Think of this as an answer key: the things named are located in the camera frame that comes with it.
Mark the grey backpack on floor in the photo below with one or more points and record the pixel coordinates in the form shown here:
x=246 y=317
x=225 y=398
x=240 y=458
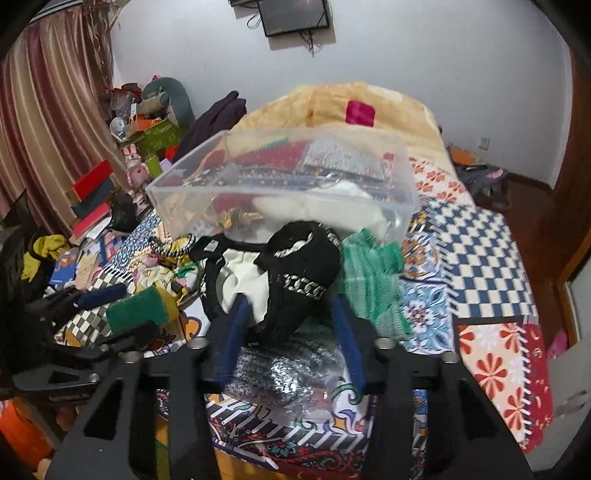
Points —
x=488 y=185

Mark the red gift box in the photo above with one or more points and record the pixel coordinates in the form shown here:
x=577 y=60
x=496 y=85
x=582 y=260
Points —
x=89 y=182

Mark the silver sequin pouch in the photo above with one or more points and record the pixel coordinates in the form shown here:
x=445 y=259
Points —
x=287 y=375

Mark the colourful floral scrunchie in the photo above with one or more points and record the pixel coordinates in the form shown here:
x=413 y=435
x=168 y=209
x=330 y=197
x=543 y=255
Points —
x=172 y=248

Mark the white satin drawstring pouch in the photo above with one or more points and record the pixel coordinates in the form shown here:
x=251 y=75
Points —
x=343 y=206

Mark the small wall monitor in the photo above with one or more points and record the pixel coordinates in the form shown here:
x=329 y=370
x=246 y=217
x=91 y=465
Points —
x=293 y=16

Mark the green felt pouch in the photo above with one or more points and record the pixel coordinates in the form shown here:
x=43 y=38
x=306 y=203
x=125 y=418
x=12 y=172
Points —
x=153 y=305

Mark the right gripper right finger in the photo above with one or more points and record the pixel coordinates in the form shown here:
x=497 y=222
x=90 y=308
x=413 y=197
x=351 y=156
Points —
x=467 y=437

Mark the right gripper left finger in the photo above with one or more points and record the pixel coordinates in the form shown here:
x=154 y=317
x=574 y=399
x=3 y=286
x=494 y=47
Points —
x=114 y=436

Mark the black knitted pouch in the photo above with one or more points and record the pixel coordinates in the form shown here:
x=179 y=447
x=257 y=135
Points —
x=301 y=261

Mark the clear plastic storage bin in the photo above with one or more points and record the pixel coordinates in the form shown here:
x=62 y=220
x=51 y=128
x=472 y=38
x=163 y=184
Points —
x=277 y=161

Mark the green cardboard box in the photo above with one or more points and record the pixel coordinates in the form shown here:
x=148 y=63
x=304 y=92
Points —
x=162 y=135

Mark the wall power socket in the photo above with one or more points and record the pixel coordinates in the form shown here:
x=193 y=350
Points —
x=484 y=143

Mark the pink bunny toy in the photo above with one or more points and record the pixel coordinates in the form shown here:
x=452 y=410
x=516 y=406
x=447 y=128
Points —
x=137 y=174

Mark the striped red curtain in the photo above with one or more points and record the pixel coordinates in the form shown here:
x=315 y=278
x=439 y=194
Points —
x=54 y=127

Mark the dark purple jacket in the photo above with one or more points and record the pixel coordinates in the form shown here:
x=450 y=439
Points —
x=222 y=115

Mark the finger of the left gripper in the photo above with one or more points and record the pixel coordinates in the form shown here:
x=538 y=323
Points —
x=134 y=334
x=70 y=301

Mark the grey dinosaur plush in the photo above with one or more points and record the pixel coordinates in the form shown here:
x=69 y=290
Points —
x=167 y=95

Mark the green checked cloth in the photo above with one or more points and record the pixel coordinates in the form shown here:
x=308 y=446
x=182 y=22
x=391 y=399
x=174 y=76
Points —
x=369 y=278

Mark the patterned patchwork tablecloth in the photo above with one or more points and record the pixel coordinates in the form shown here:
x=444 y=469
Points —
x=464 y=286

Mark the brown wooden door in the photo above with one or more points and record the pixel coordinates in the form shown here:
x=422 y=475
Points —
x=572 y=190

